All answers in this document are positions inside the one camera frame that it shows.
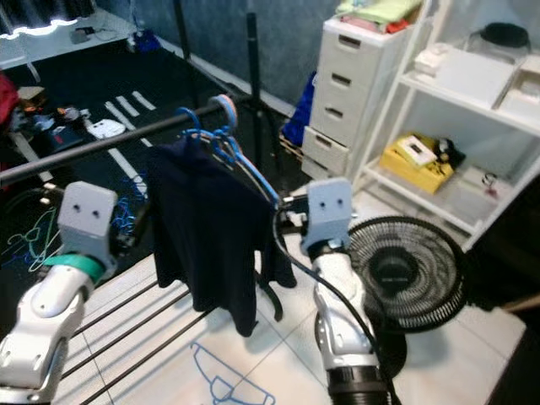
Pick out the navy blue shirt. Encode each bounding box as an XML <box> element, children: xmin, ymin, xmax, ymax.
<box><xmin>145</xmin><ymin>135</ymin><xmax>294</xmax><ymax>338</ymax></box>

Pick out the blue plastic hanger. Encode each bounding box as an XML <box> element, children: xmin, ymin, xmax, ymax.
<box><xmin>190</xmin><ymin>339</ymin><xmax>277</xmax><ymax>405</ymax></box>
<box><xmin>177</xmin><ymin>105</ymin><xmax>284</xmax><ymax>212</ymax></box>
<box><xmin>177</xmin><ymin>105</ymin><xmax>233</xmax><ymax>161</ymax></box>

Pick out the long white tape strip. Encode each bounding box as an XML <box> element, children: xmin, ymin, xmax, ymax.
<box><xmin>105</xmin><ymin>100</ymin><xmax>157</xmax><ymax>157</ymax></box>
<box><xmin>118</xmin><ymin>152</ymin><xmax>149</xmax><ymax>182</ymax></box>

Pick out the black metal clothes rack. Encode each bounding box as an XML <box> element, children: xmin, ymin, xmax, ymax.
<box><xmin>0</xmin><ymin>94</ymin><xmax>284</xmax><ymax>405</ymax></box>

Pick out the blue bag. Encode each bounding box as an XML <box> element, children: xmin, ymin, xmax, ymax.
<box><xmin>283</xmin><ymin>72</ymin><xmax>318</xmax><ymax>146</ymax></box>

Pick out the white plastic shell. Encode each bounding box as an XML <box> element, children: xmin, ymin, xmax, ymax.
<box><xmin>89</xmin><ymin>118</ymin><xmax>129</xmax><ymax>141</ymax></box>

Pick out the black box with red label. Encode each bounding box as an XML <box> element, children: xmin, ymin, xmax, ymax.
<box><xmin>24</xmin><ymin>122</ymin><xmax>84</xmax><ymax>163</ymax></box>

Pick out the short white tape strip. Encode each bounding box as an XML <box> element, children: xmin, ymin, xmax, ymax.
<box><xmin>132</xmin><ymin>89</ymin><xmax>157</xmax><ymax>111</ymax></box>
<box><xmin>118</xmin><ymin>94</ymin><xmax>143</xmax><ymax>117</ymax></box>

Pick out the yellow box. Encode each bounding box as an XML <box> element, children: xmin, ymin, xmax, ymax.
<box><xmin>380</xmin><ymin>133</ymin><xmax>458</xmax><ymax>195</ymax></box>

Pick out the white drawer cabinet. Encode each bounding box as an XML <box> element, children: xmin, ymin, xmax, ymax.
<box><xmin>301</xmin><ymin>19</ymin><xmax>416</xmax><ymax>182</ymax></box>

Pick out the white flat device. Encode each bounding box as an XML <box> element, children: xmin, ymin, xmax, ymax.
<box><xmin>397</xmin><ymin>135</ymin><xmax>441</xmax><ymax>166</ymax></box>

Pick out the black carpet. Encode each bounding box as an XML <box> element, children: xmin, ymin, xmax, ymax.
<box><xmin>0</xmin><ymin>38</ymin><xmax>305</xmax><ymax>338</ymax></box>

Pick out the clear plastic container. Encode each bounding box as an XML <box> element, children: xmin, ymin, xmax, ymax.
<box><xmin>430</xmin><ymin>169</ymin><xmax>503</xmax><ymax>229</ymax></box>

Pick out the red cloth with yellow print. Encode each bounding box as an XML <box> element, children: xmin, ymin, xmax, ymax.
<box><xmin>0</xmin><ymin>72</ymin><xmax>24</xmax><ymax>129</ymax></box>

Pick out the white desk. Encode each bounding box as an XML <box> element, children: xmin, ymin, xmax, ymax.
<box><xmin>0</xmin><ymin>8</ymin><xmax>146</xmax><ymax>70</ymax></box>

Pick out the small white box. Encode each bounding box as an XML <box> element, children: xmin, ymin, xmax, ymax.
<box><xmin>415</xmin><ymin>42</ymin><xmax>454</xmax><ymax>75</ymax></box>

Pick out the red folded cloth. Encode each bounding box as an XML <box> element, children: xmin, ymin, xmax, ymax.
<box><xmin>342</xmin><ymin>15</ymin><xmax>414</xmax><ymax>35</ymax></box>

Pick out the green folded cloth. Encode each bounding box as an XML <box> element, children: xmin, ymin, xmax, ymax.
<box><xmin>336</xmin><ymin>0</ymin><xmax>424</xmax><ymax>24</ymax></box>

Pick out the flat white box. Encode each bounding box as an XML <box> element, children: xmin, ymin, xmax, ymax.
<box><xmin>430</xmin><ymin>46</ymin><xmax>521</xmax><ymax>108</ymax></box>

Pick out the white shelf unit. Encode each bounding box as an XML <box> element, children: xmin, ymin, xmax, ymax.
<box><xmin>354</xmin><ymin>0</ymin><xmax>540</xmax><ymax>251</ymax></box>

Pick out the black round object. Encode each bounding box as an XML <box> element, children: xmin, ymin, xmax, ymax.
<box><xmin>479</xmin><ymin>23</ymin><xmax>534</xmax><ymax>50</ymax></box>

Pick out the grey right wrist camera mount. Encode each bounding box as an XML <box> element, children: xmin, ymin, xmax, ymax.
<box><xmin>302</xmin><ymin>177</ymin><xmax>355</xmax><ymax>251</ymax></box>

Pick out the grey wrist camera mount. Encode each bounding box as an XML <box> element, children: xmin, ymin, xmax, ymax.
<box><xmin>302</xmin><ymin>177</ymin><xmax>355</xmax><ymax>251</ymax></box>
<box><xmin>57</xmin><ymin>181</ymin><xmax>119</xmax><ymax>262</ymax></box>

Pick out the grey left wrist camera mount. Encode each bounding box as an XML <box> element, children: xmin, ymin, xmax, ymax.
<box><xmin>57</xmin><ymin>181</ymin><xmax>119</xmax><ymax>262</ymax></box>

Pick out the white wire hanger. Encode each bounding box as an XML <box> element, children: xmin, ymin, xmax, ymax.
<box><xmin>4</xmin><ymin>207</ymin><xmax>70</xmax><ymax>273</ymax></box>

